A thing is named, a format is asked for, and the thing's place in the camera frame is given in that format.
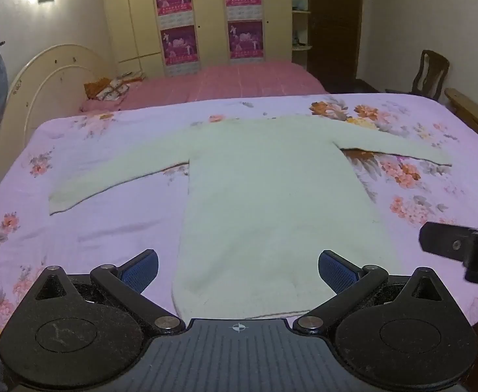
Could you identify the pink checked bed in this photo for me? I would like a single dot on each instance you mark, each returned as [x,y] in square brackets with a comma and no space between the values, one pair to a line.
[222,81]

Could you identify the dark wooden door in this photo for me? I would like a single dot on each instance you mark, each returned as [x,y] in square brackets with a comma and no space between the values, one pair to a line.
[335,28]

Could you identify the cream arched headboard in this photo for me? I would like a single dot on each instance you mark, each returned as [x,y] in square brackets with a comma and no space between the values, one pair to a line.
[47,73]

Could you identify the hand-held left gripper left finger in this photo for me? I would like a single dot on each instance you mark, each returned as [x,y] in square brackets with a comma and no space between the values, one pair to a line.
[141,271]

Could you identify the patterned folded cloth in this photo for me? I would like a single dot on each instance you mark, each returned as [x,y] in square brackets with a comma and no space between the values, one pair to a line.
[114,89]

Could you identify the dark wooden chair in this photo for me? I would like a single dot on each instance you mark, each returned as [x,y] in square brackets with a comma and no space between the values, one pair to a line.
[429,71]

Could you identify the pale green knit sweater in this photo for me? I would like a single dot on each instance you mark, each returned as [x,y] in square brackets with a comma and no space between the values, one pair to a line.
[263,196]

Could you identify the cream corner shelf unit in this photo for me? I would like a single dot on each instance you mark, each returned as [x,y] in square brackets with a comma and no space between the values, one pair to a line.
[300,28]

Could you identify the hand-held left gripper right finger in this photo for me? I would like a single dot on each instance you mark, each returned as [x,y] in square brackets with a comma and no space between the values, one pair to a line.
[335,271]

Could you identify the lilac floral bed sheet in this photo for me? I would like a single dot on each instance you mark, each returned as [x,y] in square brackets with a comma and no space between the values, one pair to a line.
[100,220]

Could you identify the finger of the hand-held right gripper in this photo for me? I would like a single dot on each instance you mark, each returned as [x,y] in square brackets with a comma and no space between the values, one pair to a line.
[443,241]

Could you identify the cream wardrobe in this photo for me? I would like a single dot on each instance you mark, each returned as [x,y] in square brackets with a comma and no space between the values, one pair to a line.
[210,8]

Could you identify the wooden bed frame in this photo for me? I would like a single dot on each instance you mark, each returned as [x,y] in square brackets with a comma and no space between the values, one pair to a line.
[472,110]

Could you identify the orange cloth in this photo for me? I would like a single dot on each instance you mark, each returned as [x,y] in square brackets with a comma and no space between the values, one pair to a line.
[92,89]

